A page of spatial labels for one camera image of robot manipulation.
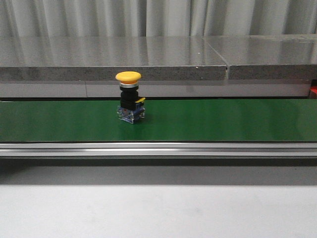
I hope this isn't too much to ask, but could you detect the green conveyor belt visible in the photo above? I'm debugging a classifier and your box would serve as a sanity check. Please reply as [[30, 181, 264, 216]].
[[0, 99, 317, 142]]

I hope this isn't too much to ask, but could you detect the grey stone counter slab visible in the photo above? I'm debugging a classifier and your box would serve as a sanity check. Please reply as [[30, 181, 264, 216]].
[[0, 35, 317, 98]]

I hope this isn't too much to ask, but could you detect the red object at right edge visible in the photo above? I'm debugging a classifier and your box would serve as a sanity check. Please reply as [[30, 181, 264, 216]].
[[309, 86, 317, 99]]

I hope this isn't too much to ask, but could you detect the grey pleated curtain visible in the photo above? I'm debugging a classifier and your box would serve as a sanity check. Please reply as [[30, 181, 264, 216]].
[[0, 0, 317, 37]]

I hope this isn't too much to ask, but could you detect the aluminium conveyor side rail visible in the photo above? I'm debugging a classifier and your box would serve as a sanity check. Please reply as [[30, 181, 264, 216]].
[[0, 142, 317, 159]]

